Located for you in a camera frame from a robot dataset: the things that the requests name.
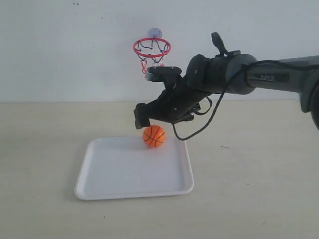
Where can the clear suction cup mount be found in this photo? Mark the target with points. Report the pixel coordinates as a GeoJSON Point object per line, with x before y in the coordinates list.
{"type": "Point", "coordinates": [154, 33]}

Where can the red mini basketball hoop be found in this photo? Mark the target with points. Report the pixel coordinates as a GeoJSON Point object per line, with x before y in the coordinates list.
{"type": "Point", "coordinates": [151, 52]}

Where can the small orange toy basketball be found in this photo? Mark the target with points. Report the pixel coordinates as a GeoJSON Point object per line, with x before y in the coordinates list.
{"type": "Point", "coordinates": [154, 136]}

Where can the white rectangular plastic tray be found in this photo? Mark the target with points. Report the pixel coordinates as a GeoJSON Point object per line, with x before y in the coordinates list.
{"type": "Point", "coordinates": [124, 167]}

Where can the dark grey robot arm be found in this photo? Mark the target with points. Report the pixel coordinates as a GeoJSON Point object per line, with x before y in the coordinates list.
{"type": "Point", "coordinates": [229, 72]}

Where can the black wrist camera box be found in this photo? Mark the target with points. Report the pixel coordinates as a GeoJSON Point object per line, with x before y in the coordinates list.
{"type": "Point", "coordinates": [163, 74]}

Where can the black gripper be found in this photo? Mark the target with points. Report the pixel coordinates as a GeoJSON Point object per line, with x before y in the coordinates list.
{"type": "Point", "coordinates": [175, 104]}

